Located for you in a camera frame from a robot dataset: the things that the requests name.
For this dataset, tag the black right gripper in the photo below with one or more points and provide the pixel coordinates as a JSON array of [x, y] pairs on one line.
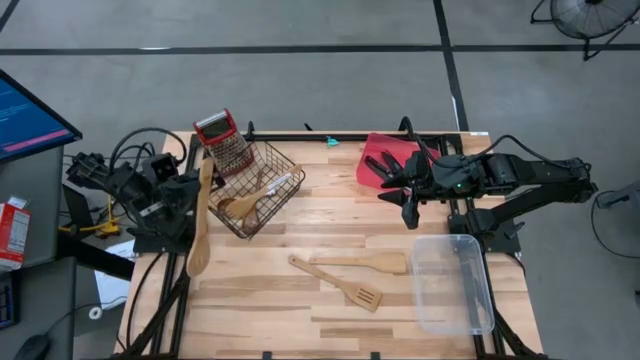
[[445, 177]]

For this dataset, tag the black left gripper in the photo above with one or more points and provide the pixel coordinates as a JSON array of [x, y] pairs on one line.
[[170, 200]]

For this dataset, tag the pronged wooden spoon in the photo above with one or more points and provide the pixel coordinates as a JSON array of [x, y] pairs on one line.
[[245, 206]]

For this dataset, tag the slotted wooden spatula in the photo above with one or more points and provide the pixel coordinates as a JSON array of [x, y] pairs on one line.
[[365, 296], [200, 255]]

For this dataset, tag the plain wooden spatula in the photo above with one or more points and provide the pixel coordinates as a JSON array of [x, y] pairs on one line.
[[385, 262]]

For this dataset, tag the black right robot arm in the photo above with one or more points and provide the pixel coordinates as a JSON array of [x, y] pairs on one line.
[[540, 172]]

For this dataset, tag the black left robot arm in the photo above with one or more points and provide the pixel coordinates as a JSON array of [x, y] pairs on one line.
[[125, 182]]

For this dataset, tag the red metal box grater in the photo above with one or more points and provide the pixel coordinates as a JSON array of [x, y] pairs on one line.
[[227, 150]]

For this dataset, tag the pink plastic bin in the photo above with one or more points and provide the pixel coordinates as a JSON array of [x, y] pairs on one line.
[[385, 142]]

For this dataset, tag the small teal object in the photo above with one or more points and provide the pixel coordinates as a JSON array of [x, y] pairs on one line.
[[332, 142]]

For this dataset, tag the clear plastic container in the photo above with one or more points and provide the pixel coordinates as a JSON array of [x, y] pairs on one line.
[[450, 285]]

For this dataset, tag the black desk crossbar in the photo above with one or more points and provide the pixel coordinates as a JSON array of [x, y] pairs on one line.
[[95, 257]]

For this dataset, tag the white paper sheet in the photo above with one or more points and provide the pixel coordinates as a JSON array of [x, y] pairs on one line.
[[112, 290]]

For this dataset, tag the grey desk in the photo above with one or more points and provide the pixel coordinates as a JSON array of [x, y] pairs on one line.
[[45, 210]]

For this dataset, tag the white tape roll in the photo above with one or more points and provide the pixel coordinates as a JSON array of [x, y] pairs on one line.
[[95, 313]]

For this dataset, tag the computer monitor blue screen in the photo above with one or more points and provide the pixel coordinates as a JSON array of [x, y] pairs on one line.
[[25, 120]]

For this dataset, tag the red cardboard box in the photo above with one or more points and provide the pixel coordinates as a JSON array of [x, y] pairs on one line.
[[12, 235]]

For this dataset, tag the grey equipment base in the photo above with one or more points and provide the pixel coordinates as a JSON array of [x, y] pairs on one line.
[[625, 195]]

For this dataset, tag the black keyboard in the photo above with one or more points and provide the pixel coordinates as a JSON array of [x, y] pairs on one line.
[[7, 300]]

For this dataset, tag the black computer mouse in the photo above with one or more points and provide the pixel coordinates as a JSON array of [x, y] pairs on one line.
[[32, 347]]

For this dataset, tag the black floor fan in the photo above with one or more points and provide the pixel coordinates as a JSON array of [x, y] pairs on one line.
[[590, 17]]

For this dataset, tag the black aluminium table frame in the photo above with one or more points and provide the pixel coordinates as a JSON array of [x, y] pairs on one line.
[[290, 137]]

